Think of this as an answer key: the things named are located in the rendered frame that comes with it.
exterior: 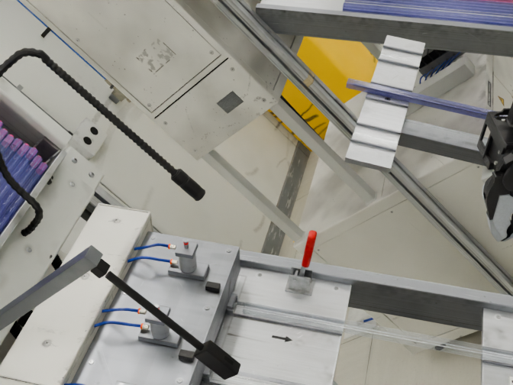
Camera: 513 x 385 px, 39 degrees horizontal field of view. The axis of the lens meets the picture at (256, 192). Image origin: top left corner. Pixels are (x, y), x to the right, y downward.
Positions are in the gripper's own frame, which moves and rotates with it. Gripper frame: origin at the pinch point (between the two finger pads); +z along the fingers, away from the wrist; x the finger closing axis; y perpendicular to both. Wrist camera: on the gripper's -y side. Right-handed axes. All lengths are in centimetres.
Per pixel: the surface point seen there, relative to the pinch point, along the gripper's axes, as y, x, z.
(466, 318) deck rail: 1.0, 0.0, 17.8
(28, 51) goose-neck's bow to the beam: 16, 55, -18
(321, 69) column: 265, -40, 157
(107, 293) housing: 2.4, 48.6, 9.4
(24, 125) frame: 27, 60, 2
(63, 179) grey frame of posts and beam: 21, 55, 7
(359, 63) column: 276, -65, 162
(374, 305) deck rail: 5.4, 12.0, 19.4
